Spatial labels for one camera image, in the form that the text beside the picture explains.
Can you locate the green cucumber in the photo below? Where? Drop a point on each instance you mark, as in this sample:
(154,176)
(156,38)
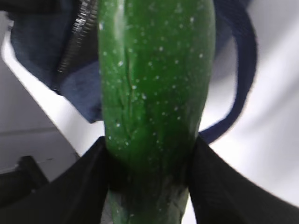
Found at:
(156,60)

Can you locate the dark navy lunch bag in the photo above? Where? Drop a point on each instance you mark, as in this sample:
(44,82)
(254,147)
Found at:
(55,40)

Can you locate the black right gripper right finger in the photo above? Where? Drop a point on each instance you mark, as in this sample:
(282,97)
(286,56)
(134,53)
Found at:
(221,195)

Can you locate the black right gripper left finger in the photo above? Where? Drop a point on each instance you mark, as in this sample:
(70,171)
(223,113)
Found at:
(77,196)

